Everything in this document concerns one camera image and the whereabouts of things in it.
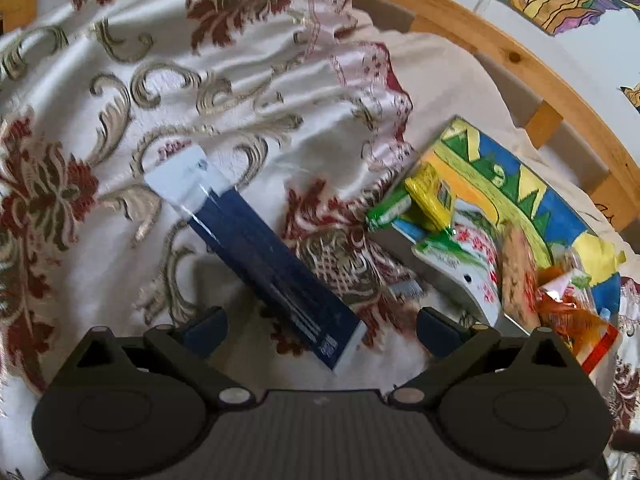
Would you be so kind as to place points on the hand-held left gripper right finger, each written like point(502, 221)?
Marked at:
point(440, 327)

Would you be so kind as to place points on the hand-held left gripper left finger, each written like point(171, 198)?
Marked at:
point(207, 326)

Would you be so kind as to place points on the white red-print snack packet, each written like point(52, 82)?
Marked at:
point(470, 260)

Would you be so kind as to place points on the long dark blue packet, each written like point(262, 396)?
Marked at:
point(260, 260)

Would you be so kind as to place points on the clear rice cracker packet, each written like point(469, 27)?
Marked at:
point(517, 275)

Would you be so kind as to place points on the grey metal tray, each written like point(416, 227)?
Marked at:
point(395, 237)

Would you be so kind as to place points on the clear orange snack packet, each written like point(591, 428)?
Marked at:
point(565, 310)

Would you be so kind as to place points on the yellow green snack packet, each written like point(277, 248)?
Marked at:
point(430, 195)

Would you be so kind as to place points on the floral satin blanket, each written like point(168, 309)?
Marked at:
point(100, 210)

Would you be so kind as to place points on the colourful crayon drawing sheet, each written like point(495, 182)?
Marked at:
point(530, 180)

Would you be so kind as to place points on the cream bed sheet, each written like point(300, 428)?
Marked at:
point(450, 85)

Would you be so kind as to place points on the wooden bed frame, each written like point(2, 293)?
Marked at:
point(500, 45)

